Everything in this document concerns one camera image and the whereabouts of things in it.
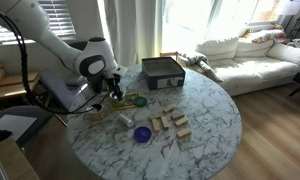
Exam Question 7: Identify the blue round lid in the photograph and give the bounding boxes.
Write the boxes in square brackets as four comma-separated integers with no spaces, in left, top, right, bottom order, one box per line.
[134,126,152,143]

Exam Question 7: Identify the grey throw blanket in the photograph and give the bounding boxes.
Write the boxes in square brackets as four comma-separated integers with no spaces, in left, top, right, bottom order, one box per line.
[177,51,222,82]

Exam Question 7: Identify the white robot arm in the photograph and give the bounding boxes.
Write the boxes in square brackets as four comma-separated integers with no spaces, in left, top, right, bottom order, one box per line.
[0,0,127,100]

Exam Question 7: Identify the window blinds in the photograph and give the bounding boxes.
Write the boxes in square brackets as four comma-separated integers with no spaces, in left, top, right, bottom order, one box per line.
[0,0,76,45]

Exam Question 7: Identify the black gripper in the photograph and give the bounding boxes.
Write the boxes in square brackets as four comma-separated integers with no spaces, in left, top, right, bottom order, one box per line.
[88,65,127,101]

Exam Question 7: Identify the dark blue open box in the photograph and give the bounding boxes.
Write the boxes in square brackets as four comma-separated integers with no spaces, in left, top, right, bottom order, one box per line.
[142,57,185,90]

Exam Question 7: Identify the white curtain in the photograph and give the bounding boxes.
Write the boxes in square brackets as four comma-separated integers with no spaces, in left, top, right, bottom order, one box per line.
[97,0,163,66]

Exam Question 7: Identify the wooden side desk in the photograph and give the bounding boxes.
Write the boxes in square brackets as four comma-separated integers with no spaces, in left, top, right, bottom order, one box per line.
[0,75,26,99]

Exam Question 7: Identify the wooden block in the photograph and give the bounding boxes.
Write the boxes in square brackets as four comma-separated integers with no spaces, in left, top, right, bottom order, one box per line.
[151,119,160,132]
[149,113,163,120]
[177,128,191,138]
[175,117,188,126]
[161,116,169,129]
[163,105,175,113]
[171,112,185,120]

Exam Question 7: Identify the green round lid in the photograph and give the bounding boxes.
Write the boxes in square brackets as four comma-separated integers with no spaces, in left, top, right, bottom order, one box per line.
[133,97,147,107]

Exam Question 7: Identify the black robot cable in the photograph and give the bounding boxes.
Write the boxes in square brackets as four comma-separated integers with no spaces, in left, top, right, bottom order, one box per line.
[0,6,111,115]

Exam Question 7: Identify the white sofa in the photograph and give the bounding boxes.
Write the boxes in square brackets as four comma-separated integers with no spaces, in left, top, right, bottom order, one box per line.
[188,36,300,96]

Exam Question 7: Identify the grey office chair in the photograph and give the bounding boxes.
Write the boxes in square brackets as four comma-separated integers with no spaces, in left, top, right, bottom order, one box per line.
[0,105,53,147]

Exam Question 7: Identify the green can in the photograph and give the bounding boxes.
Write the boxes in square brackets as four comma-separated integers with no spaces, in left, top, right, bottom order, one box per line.
[110,91,125,106]

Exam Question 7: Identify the colourful cushion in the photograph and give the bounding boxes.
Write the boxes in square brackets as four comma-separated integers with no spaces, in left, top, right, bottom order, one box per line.
[245,29,286,43]

